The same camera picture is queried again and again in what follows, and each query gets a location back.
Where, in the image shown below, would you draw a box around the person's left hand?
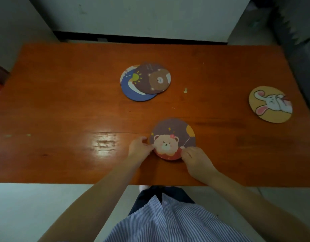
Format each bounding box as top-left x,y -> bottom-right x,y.
127,136 -> 154,166

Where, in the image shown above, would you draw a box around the person's right hand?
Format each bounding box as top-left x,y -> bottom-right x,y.
180,146 -> 218,185

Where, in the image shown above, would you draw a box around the purple bear balloon round coaster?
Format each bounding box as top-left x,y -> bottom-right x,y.
150,117 -> 196,161

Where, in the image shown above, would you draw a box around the person's right forearm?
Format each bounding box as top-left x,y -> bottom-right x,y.
204,171 -> 310,242

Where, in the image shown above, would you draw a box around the person's left forearm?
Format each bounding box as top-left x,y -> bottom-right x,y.
38,156 -> 141,242

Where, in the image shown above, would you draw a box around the dark navy trousers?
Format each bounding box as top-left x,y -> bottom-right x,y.
128,186 -> 196,216

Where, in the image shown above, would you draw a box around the blue moon round coaster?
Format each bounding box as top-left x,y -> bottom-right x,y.
120,65 -> 158,102

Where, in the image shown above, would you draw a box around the brown bear face round coaster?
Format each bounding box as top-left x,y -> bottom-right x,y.
132,63 -> 171,95

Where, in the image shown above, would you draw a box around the striped blue white shirt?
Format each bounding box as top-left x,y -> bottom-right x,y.
104,193 -> 252,242

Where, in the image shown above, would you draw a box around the yellow rabbit round coaster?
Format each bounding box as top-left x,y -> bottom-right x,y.
248,86 -> 293,123

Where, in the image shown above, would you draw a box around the dark grey sofa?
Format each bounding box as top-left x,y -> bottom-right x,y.
270,0 -> 310,119

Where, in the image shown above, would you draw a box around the dark brown wooden furniture edge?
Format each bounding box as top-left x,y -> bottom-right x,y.
0,62 -> 10,86

